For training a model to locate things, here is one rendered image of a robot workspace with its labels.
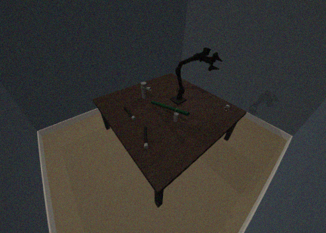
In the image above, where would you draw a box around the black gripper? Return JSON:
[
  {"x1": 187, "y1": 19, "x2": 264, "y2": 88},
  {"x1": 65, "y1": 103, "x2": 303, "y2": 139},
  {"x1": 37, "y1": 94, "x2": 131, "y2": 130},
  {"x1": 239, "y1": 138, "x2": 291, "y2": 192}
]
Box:
[{"x1": 205, "y1": 52, "x2": 222, "y2": 71}]

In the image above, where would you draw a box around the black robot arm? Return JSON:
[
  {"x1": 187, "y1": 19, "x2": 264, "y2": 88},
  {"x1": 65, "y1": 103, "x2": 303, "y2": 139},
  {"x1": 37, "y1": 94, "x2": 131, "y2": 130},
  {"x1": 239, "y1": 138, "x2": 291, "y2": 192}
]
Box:
[{"x1": 176, "y1": 48, "x2": 211, "y2": 100}]

